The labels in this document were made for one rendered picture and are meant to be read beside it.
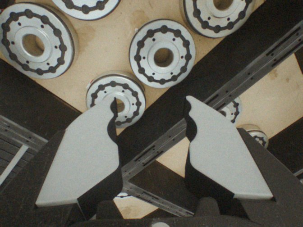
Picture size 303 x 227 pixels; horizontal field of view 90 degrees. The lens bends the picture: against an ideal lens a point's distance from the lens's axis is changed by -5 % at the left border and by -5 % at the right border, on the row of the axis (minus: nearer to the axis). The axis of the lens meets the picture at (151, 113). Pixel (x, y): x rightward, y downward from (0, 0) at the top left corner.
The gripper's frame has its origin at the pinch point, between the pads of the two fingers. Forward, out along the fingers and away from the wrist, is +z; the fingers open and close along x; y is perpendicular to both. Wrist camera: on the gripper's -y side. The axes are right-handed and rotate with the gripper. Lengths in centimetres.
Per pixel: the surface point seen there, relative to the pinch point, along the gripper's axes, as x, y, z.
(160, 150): 1.8, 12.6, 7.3
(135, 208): -4, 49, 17
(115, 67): -5.4, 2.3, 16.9
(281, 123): 33.0, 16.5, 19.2
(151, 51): 0.6, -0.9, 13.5
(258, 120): 26.1, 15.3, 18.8
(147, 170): -0.1, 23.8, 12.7
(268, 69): 15.0, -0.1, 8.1
